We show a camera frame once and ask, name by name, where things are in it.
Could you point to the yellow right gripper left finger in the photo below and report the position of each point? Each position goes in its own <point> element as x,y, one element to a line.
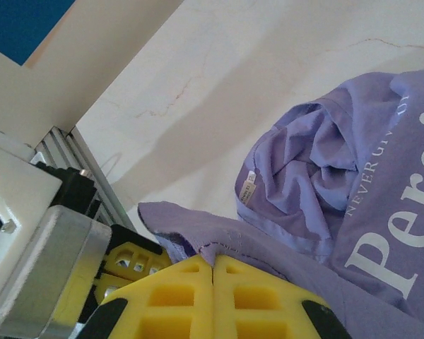
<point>162,300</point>

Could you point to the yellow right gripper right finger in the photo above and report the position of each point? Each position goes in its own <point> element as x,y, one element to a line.
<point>258,310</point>

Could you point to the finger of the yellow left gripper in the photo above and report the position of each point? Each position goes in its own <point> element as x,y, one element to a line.
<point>138,257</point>
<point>104,287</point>

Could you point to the purple t-shirt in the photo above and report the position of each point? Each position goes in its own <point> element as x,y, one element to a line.
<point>304,159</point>

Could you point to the blue poster white flower outline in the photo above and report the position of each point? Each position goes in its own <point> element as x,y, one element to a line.
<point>14,24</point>

